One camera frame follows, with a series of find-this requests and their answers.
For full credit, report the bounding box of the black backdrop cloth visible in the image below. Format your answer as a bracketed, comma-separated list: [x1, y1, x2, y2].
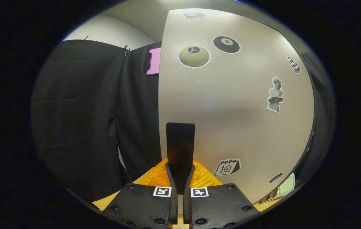
[30, 40, 336, 202]

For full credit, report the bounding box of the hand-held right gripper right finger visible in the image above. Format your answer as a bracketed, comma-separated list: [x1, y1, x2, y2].
[183, 160, 260, 229]

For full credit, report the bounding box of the beige cabinet door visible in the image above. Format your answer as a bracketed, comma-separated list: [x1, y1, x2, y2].
[158, 8, 315, 204]

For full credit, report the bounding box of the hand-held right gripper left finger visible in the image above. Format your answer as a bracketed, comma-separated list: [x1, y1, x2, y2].
[99, 159, 178, 229]

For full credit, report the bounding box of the black cabinet door handle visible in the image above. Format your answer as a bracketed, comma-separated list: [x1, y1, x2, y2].
[166, 122, 196, 186]

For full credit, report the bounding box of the brown book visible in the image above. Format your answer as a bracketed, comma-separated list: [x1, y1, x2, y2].
[259, 190, 279, 204]

